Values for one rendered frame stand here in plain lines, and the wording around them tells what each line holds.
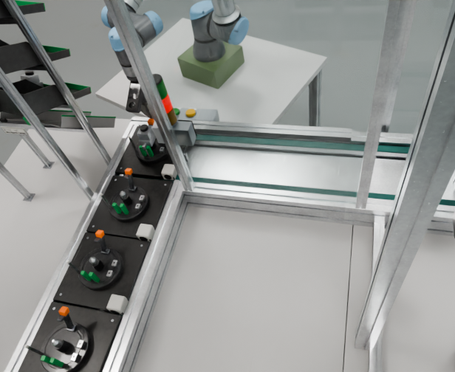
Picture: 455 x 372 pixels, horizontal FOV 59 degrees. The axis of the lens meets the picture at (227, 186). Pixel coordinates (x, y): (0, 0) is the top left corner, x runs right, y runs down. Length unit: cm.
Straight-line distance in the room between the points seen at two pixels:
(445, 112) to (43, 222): 151
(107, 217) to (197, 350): 54
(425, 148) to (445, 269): 92
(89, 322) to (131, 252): 24
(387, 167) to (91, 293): 105
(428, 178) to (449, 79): 16
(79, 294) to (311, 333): 71
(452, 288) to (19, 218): 155
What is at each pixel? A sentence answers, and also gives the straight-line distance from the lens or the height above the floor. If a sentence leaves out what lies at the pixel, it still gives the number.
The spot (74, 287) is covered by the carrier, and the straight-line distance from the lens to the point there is 138.
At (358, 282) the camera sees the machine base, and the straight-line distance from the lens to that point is 133.
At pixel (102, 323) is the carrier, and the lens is 129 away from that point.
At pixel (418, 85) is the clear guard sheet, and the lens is 145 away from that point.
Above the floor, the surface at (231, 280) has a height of 86.
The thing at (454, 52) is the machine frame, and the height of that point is 183.
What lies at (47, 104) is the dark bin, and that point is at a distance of 145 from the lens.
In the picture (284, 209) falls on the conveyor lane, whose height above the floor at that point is 91.
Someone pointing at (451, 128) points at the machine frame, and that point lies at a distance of 50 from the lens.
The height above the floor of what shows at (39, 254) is 86.
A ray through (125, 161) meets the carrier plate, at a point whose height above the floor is 97.
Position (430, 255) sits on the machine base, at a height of 86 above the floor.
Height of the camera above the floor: 207
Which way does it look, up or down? 52 degrees down
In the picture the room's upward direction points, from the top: 15 degrees counter-clockwise
